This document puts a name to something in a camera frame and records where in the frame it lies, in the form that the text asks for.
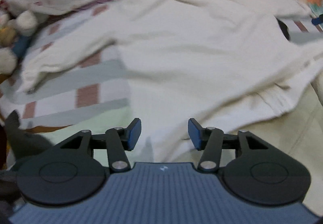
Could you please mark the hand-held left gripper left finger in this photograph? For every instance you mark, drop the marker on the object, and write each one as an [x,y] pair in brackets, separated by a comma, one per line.
[134,134]

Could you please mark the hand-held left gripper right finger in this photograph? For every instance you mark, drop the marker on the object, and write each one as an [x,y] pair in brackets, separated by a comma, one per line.
[194,134]

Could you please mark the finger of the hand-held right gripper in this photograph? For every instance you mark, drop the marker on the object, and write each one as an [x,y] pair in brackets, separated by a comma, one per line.
[318,19]

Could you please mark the cream white sweater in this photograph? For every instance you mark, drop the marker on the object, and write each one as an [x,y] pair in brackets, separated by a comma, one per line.
[189,62]

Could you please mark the checkered play mat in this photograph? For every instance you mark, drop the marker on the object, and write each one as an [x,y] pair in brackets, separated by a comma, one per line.
[63,82]

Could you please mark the beige pants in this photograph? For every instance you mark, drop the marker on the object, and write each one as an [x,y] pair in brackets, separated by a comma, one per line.
[290,138]

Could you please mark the dark grey cloth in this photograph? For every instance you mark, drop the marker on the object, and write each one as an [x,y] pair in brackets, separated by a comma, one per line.
[20,138]

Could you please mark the plush rabbit toy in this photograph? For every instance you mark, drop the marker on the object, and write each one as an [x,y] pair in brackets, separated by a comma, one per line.
[24,21]

